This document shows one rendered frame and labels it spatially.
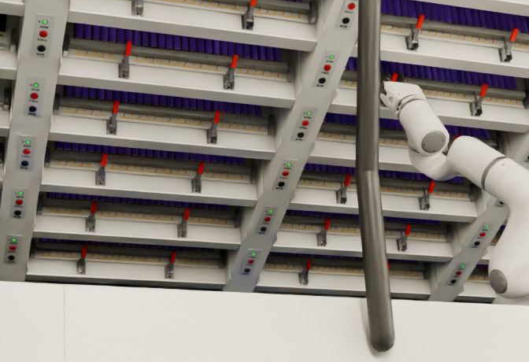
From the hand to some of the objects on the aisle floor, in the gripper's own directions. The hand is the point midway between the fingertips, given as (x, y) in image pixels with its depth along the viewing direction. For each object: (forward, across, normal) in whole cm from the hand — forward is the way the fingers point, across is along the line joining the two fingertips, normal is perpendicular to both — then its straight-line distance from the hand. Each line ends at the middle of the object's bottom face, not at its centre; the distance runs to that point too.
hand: (392, 79), depth 260 cm
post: (+27, +91, +97) cm, 136 cm away
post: (+27, +21, +97) cm, 103 cm away
